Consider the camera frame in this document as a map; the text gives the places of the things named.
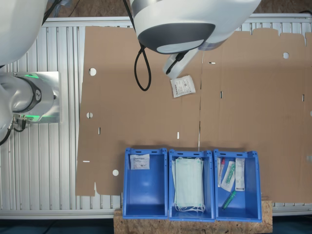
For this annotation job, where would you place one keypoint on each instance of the white printed cotton packet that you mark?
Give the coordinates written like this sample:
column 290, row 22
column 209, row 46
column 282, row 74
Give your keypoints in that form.
column 139, row 162
column 183, row 86

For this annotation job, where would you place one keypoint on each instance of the brown cardboard sheet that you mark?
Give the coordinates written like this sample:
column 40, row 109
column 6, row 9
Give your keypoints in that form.
column 146, row 109

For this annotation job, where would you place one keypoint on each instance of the pale green face mask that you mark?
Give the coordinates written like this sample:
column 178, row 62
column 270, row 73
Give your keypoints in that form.
column 189, row 181
column 173, row 170

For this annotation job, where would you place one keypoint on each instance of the packed red-capped tube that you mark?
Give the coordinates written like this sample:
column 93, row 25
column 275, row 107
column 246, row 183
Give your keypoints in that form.
column 220, row 170

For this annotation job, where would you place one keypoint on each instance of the packed green syringes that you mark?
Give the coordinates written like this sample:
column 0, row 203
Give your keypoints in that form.
column 228, row 176

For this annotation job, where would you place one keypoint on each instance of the blue plastic bin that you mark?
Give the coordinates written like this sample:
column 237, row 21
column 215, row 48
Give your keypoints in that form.
column 145, row 190
column 208, row 185
column 243, row 204

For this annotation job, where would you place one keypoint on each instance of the long white printed packet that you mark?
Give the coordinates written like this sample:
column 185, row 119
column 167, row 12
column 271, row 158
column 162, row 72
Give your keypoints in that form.
column 239, row 174

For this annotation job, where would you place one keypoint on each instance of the loose green tube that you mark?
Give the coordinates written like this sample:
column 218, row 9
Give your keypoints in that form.
column 229, row 200

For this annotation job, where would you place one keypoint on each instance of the chipboard wooden block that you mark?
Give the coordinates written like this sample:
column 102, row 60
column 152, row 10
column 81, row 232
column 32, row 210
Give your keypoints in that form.
column 190, row 226

